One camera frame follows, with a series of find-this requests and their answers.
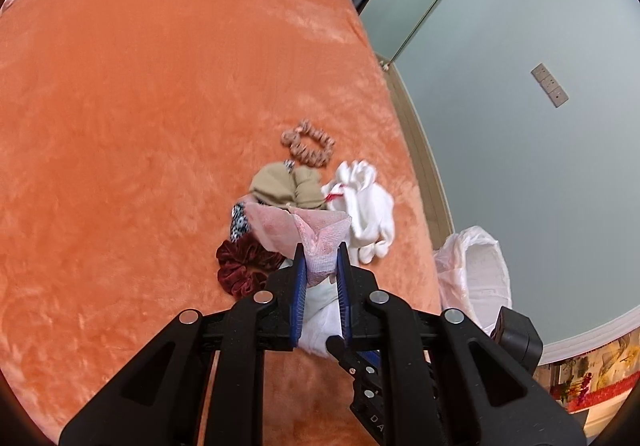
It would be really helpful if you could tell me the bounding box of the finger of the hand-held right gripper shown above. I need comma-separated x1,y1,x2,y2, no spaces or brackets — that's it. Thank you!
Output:
326,335,383,381

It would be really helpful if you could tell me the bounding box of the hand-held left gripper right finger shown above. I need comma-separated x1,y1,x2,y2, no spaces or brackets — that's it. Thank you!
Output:
336,243,586,446

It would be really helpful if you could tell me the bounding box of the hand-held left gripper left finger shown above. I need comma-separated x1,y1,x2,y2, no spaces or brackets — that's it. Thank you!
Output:
59,243,307,446

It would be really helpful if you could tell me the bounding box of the white cloth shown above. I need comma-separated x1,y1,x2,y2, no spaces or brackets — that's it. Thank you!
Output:
280,258,351,357

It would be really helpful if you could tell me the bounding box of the pink lace cloth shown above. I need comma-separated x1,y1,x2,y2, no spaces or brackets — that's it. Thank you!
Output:
243,202,351,289

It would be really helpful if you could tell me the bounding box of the trash bin with white bag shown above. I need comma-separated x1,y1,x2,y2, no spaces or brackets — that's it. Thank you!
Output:
432,225,513,327

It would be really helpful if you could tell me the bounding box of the white cotton glove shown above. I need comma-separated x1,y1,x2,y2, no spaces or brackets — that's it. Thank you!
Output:
320,160,396,264

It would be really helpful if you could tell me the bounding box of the leopard print scarf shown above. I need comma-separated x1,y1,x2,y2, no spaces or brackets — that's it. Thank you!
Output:
230,160,297,243

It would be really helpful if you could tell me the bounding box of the dark red velvet scrunchie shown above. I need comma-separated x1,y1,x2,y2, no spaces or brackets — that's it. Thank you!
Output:
216,235,291,299

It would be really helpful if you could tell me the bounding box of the red flower decoration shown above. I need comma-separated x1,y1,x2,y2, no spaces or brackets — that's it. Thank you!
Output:
532,326,640,414

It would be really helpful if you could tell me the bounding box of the beige stocking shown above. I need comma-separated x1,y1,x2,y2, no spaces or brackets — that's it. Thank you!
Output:
250,163,328,211

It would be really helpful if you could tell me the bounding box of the pink scrunchie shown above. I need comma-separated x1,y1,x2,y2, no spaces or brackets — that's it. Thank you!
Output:
281,119,336,168

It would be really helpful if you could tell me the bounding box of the orange plush blanket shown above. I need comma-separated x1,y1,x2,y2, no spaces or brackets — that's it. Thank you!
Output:
0,0,443,446

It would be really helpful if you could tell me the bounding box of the grey wall outlet panel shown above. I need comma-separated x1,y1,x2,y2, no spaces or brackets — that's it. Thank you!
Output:
530,62,571,109

